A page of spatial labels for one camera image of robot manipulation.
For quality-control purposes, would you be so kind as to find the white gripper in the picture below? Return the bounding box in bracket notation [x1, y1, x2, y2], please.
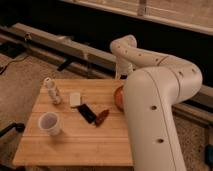
[115, 57, 133, 79]

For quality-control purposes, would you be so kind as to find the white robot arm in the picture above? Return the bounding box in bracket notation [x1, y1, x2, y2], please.
[110, 35, 202, 171]

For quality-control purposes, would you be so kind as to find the orange bowl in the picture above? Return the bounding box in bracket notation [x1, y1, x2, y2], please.
[114, 86, 124, 111]

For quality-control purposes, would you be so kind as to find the brown oblong snack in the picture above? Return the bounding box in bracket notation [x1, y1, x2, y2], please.
[95, 110, 109, 127]

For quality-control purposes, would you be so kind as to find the white square block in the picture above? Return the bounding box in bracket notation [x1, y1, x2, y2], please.
[70, 92, 81, 108]

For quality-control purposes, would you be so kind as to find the black rectangular bar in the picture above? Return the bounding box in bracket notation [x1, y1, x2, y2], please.
[77, 104, 96, 123]

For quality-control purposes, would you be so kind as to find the wooden table board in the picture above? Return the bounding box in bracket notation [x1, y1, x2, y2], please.
[13, 79, 132, 166]

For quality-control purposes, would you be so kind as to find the white plastic cup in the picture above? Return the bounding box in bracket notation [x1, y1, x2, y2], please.
[38, 112, 61, 136]

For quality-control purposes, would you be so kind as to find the blue object at edge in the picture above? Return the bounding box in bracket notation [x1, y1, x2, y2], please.
[205, 144, 213, 169]

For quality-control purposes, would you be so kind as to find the long metal rail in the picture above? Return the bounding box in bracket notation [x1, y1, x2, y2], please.
[0, 23, 213, 125]

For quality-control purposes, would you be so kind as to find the black cable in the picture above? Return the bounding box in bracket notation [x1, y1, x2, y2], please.
[0, 53, 31, 76]

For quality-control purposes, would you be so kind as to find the black handle object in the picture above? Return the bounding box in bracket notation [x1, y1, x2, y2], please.
[0, 122, 25, 137]

